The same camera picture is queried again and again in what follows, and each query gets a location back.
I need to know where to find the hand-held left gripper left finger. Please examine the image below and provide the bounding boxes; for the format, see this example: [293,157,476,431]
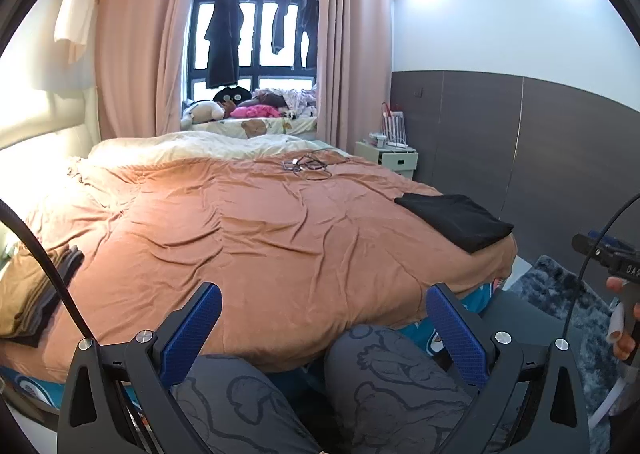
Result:
[57,281,223,454]

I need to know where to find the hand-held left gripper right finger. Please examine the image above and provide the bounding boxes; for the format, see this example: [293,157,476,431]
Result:
[426,283,588,454]

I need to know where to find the black long-sleeved shirt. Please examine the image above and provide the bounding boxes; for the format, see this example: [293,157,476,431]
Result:
[395,193,516,255]

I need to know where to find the stack of folded brown clothes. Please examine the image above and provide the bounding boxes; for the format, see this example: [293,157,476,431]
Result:
[10,245,86,349]

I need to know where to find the pile of floral clothes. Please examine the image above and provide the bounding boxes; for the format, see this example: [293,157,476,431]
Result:
[280,88,318,117]

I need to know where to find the person's right hand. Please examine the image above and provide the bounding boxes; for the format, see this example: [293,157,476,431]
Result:
[606,277,640,362]

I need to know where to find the teal printed bed sheet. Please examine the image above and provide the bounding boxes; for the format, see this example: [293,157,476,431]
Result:
[0,279,511,415]

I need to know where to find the grey shaggy rug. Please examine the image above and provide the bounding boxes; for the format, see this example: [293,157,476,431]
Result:
[510,254,640,454]

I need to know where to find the person's right leg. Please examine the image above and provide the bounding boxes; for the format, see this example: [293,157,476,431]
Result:
[324,324,481,454]

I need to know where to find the person's leg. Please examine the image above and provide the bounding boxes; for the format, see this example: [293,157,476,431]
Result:
[324,324,481,454]
[170,354,321,454]

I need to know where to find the person's left leg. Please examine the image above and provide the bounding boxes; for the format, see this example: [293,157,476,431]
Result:
[170,354,321,454]

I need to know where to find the orange blanket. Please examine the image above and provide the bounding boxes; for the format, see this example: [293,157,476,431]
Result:
[0,154,518,370]

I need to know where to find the white tube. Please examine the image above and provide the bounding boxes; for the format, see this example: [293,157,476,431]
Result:
[592,379,626,430]

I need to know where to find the cream duvet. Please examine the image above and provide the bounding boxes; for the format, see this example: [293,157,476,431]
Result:
[87,131,351,167]

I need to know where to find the rack on bedside table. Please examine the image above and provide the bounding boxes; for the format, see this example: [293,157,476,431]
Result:
[381,102,405,145]

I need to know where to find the white plush toy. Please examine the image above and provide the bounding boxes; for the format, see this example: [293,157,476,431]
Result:
[181,100,225,130]

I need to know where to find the pink plush toy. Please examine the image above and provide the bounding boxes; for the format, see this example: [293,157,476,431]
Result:
[230,104,281,120]

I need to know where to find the black plush toy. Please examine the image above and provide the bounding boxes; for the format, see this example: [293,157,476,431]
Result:
[212,86,252,104]

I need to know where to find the white padded headboard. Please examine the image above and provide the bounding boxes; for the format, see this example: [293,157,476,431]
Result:
[0,89,101,195]

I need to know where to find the pink curtain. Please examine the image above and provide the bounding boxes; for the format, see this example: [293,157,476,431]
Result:
[317,0,393,152]
[95,0,201,140]

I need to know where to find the hanging dark jacket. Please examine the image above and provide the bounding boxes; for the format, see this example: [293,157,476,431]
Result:
[204,0,246,89]

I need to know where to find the black framed window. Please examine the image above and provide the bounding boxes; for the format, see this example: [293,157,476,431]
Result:
[187,0,321,100]

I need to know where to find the hanging narrow dark garment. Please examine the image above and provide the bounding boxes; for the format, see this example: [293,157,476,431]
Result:
[271,0,291,55]

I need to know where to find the hanging dark trousers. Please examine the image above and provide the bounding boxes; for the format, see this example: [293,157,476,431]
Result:
[298,0,320,69]

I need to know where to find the hanging white garment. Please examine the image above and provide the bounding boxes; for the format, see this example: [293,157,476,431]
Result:
[54,0,103,68]

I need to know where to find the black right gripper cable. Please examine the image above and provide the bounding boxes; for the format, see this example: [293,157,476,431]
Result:
[562,194,640,340]

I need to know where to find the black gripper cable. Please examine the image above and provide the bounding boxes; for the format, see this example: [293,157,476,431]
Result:
[562,194,640,340]
[0,199,96,340]

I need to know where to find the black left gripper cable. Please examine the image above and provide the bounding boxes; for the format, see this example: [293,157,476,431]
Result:
[0,199,96,340]

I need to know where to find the tangled black cables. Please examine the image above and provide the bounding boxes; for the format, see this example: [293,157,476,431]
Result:
[282,154,351,181]

